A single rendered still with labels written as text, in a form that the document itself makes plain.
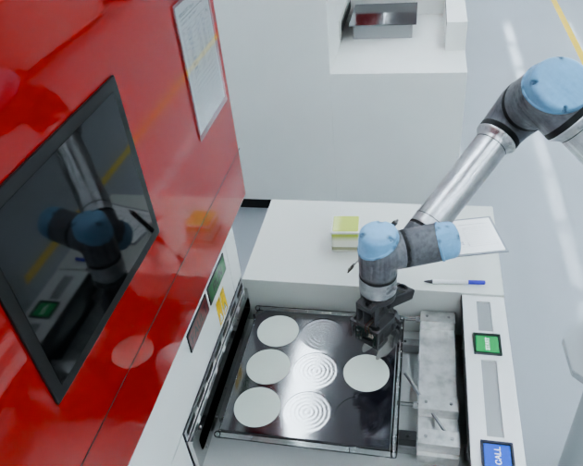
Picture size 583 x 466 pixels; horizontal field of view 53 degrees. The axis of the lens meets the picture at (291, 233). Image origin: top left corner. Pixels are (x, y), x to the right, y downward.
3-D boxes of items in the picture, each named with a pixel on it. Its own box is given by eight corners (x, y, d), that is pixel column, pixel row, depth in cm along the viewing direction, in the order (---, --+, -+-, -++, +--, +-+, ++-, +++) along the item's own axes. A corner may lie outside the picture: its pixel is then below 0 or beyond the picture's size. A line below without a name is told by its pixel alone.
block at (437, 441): (416, 450, 115) (417, 442, 113) (417, 435, 118) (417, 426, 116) (459, 456, 113) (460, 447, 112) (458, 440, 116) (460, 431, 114)
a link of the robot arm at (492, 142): (501, 85, 137) (372, 247, 131) (522, 67, 126) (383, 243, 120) (539, 116, 137) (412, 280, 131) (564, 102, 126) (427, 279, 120)
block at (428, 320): (419, 328, 140) (420, 320, 138) (420, 318, 142) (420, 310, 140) (454, 331, 138) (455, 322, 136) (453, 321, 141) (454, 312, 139)
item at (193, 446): (193, 468, 120) (184, 442, 114) (246, 313, 154) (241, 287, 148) (202, 470, 120) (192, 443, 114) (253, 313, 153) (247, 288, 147)
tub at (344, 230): (331, 252, 151) (329, 232, 147) (333, 235, 157) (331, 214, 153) (360, 253, 150) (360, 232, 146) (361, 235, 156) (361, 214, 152)
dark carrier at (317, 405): (220, 431, 121) (219, 429, 121) (258, 311, 147) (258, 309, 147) (389, 450, 114) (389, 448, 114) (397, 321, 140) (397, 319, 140)
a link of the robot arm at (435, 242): (439, 223, 121) (388, 232, 120) (458, 216, 110) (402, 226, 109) (447, 260, 121) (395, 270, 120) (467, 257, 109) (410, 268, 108)
